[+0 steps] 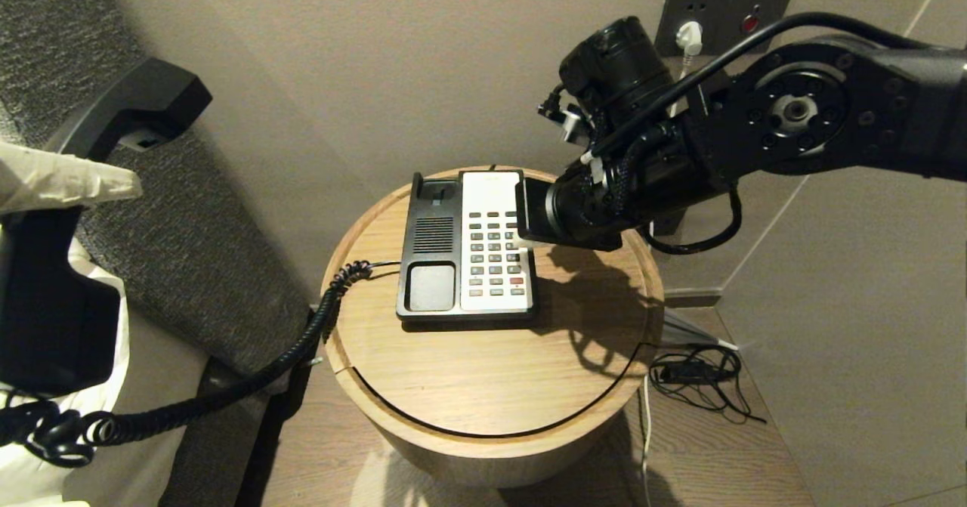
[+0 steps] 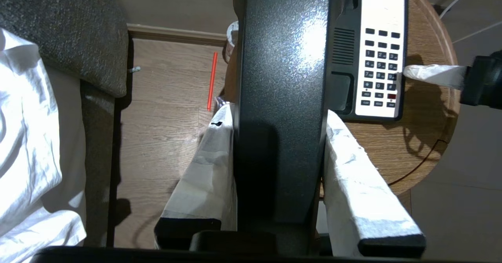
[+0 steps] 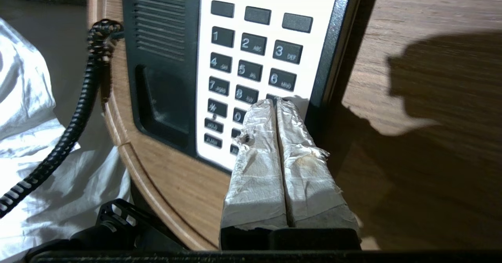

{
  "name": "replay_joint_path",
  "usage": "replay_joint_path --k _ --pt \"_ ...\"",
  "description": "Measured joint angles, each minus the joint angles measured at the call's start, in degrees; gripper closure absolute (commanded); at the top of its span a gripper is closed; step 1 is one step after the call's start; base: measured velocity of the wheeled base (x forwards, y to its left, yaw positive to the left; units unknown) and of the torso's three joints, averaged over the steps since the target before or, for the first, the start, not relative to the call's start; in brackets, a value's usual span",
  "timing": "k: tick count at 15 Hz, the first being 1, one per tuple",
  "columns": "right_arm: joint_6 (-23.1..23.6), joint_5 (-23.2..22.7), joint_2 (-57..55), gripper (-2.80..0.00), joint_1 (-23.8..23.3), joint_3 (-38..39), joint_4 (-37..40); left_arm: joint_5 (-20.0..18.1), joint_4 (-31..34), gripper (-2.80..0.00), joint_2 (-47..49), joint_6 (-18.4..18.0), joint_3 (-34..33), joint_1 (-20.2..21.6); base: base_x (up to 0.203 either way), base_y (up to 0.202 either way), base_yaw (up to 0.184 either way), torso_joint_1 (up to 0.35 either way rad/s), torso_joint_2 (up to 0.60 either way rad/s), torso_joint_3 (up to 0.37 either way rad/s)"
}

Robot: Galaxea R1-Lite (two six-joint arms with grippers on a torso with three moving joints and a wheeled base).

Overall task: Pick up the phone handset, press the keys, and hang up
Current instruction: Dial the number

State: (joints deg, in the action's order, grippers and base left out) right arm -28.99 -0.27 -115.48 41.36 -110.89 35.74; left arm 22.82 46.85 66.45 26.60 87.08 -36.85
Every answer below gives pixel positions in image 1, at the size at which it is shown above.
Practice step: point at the white pillow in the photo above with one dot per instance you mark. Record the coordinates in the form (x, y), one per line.
(113, 356)

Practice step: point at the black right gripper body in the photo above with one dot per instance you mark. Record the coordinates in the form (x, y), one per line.
(589, 212)

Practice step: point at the dark low wall plate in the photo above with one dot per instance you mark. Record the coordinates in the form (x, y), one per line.
(668, 225)

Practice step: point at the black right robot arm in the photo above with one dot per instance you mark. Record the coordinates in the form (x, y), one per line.
(869, 106)

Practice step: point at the dark grey wall socket panel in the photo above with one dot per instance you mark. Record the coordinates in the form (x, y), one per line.
(680, 4)

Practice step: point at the black and white desk telephone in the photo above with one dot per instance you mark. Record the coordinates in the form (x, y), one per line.
(491, 212)

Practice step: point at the round wooden side table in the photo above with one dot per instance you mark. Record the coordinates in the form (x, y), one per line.
(491, 371)

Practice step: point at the left gripper white-taped finger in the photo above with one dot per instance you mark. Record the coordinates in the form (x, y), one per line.
(60, 178)

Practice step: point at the wooden baseboard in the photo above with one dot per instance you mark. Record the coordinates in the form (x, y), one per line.
(691, 298)

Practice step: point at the grey fabric bed headboard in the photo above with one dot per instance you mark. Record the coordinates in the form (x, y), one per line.
(189, 265)

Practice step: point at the transparent folded umbrella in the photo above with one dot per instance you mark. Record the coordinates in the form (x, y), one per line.
(684, 333)

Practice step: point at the right gripper white-taped finger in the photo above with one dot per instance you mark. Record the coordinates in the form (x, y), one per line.
(526, 243)

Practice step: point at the dark grey bed frame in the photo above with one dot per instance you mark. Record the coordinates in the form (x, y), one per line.
(219, 446)

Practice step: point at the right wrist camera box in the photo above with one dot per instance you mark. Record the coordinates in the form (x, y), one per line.
(535, 208)

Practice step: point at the beige bed sheet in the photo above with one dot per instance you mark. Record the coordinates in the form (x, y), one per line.
(151, 431)

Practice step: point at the white power plug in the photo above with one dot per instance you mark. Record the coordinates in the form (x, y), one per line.
(687, 37)

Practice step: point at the black telephone handset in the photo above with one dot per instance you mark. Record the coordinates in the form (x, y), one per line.
(53, 303)

